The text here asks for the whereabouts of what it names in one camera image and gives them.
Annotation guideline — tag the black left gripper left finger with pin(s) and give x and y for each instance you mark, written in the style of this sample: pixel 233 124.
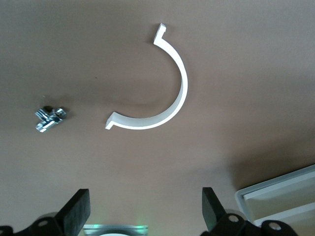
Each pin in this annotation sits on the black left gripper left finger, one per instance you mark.
pixel 73 214

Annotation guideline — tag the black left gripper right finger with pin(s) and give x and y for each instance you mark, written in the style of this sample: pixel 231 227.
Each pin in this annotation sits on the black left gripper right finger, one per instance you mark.
pixel 212 214

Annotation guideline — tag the white cabinet drawer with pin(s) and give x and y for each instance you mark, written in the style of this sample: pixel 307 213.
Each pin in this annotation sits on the white cabinet drawer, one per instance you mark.
pixel 283 199
pixel 300 221

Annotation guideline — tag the grey plastic tray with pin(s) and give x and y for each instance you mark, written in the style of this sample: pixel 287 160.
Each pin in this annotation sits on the grey plastic tray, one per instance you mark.
pixel 240 196

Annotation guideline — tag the silver metal T fitting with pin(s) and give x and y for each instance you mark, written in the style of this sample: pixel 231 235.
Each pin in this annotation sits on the silver metal T fitting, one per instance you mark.
pixel 49 118

